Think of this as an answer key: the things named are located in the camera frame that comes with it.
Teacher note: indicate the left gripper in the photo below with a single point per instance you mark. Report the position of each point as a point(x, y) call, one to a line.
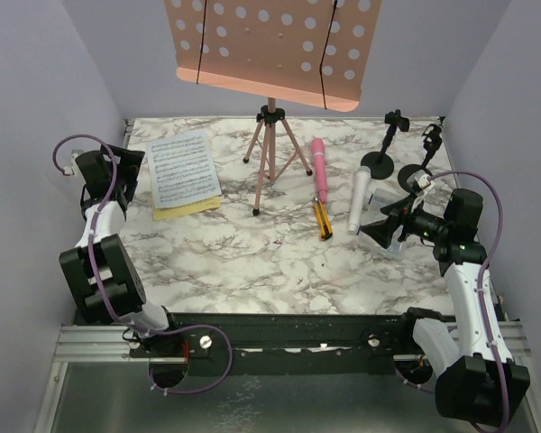
point(129, 164)

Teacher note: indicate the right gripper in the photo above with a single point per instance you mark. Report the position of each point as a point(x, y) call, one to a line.
point(399, 223)

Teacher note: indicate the white microphone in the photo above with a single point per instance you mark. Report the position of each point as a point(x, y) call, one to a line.
point(362, 179)

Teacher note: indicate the white sheet music page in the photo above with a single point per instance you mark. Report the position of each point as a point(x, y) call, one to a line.
point(182, 170)

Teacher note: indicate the black microphone stand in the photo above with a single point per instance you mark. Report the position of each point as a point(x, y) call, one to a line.
point(431, 143)
point(380, 163)

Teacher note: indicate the yellow sheet music page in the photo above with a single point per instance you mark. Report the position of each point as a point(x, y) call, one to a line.
point(160, 214)

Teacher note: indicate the pink microphone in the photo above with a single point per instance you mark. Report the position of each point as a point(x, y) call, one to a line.
point(319, 161)

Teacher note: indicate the pink tripod music stand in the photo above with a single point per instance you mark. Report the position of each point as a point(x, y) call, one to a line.
point(312, 53)

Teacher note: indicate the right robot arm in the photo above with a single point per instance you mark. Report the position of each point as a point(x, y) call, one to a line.
point(477, 379)

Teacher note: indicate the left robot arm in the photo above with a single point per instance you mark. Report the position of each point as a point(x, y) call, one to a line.
point(100, 274)

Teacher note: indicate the clear plastic compartment box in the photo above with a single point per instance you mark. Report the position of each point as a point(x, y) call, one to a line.
point(381, 198)

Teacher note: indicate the yellow utility knife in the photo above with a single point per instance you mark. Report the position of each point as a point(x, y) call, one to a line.
point(326, 231)

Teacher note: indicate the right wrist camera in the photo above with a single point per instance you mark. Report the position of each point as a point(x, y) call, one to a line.
point(420, 184)

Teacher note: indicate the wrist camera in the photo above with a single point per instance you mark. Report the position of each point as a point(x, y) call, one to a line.
point(420, 184)
point(72, 164)

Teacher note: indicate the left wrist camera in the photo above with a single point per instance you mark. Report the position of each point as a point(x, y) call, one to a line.
point(72, 164)

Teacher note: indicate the aluminium frame rail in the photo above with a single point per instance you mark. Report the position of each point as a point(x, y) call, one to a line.
point(102, 344)

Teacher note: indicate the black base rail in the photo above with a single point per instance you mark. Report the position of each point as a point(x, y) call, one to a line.
point(209, 341)

